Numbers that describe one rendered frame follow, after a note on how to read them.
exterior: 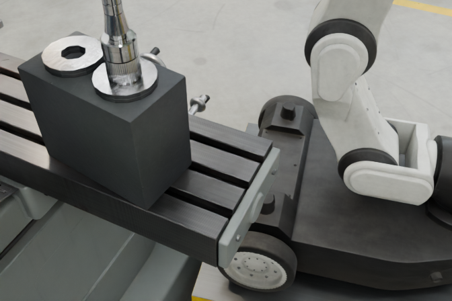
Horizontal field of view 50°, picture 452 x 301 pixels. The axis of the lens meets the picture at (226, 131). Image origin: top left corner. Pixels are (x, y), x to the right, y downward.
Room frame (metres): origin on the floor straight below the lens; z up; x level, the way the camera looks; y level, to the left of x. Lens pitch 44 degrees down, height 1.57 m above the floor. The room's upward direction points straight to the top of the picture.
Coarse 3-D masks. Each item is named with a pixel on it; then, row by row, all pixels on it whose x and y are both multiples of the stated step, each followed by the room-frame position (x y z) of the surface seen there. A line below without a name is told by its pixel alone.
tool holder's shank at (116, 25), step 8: (104, 0) 0.53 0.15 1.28; (112, 0) 0.53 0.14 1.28; (120, 0) 0.53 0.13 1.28; (104, 8) 0.53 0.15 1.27; (112, 8) 0.53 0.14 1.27; (120, 8) 0.53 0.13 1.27; (104, 16) 0.53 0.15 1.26; (112, 16) 0.53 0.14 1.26; (120, 16) 0.53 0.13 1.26; (104, 24) 0.53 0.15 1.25; (112, 24) 0.52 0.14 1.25; (120, 24) 0.53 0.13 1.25; (112, 32) 0.52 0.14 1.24; (120, 32) 0.52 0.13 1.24
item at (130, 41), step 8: (104, 32) 0.55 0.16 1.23; (128, 32) 0.55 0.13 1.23; (104, 40) 0.53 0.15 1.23; (112, 40) 0.53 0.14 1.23; (120, 40) 0.53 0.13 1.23; (128, 40) 0.53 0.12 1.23; (136, 40) 0.53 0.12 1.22; (104, 48) 0.52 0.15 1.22; (112, 48) 0.51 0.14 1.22; (120, 48) 0.52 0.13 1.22; (128, 48) 0.52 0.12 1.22
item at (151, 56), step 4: (156, 48) 1.26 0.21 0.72; (144, 52) 1.24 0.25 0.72; (148, 52) 1.24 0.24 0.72; (152, 52) 1.24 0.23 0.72; (156, 52) 1.25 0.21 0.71; (140, 56) 1.23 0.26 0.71; (144, 56) 1.22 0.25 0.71; (148, 56) 1.22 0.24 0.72; (152, 56) 1.22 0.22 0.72; (156, 56) 1.22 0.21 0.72; (152, 60) 1.21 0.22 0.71; (156, 60) 1.21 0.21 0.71; (160, 60) 1.21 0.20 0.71; (160, 64) 1.20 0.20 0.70; (164, 64) 1.21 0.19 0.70
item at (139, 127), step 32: (32, 64) 0.58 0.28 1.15; (64, 64) 0.56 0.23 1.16; (96, 64) 0.57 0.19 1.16; (32, 96) 0.57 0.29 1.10; (64, 96) 0.52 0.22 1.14; (96, 96) 0.51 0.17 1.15; (128, 96) 0.49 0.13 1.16; (160, 96) 0.51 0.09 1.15; (64, 128) 0.53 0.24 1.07; (96, 128) 0.49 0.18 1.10; (128, 128) 0.46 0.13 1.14; (160, 128) 0.50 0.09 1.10; (64, 160) 0.55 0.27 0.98; (96, 160) 0.50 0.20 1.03; (128, 160) 0.46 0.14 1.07; (160, 160) 0.49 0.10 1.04; (128, 192) 0.47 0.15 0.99; (160, 192) 0.48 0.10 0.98
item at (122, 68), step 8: (136, 48) 0.53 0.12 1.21; (104, 56) 0.52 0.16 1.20; (112, 56) 0.51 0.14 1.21; (120, 56) 0.51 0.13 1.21; (128, 56) 0.52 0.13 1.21; (136, 56) 0.53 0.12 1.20; (112, 64) 0.52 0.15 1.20; (120, 64) 0.51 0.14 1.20; (128, 64) 0.52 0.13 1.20; (136, 64) 0.53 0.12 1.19; (112, 72) 0.52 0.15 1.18; (120, 72) 0.51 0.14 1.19; (128, 72) 0.52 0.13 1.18; (136, 72) 0.52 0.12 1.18; (112, 80) 0.52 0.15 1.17; (120, 80) 0.51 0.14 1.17; (128, 80) 0.52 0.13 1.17; (136, 80) 0.52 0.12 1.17
